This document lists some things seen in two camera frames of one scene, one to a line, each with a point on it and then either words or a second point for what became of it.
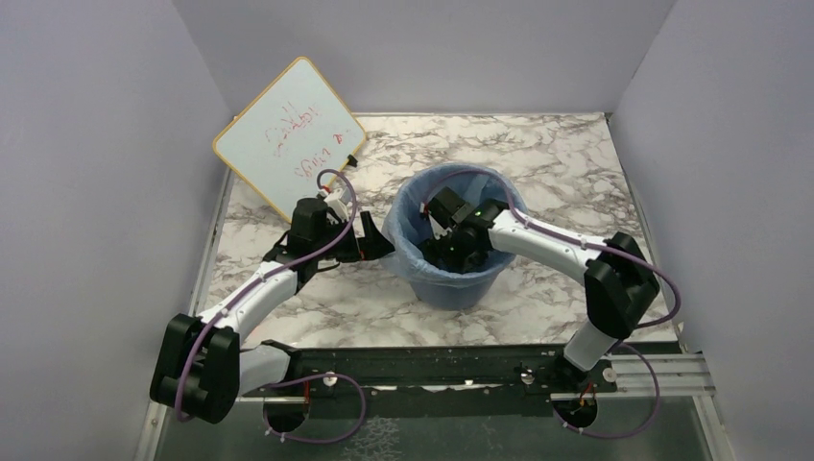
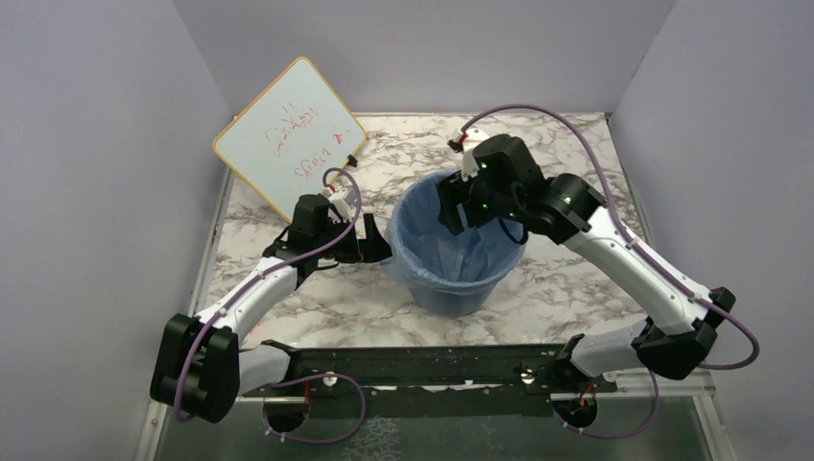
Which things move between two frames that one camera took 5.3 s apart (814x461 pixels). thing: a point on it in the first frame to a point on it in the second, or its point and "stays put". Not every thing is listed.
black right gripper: (434, 250) to (453, 190)
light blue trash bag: (405, 225) stays put
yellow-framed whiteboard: (293, 132) stays put
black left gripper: (372, 245) stays put
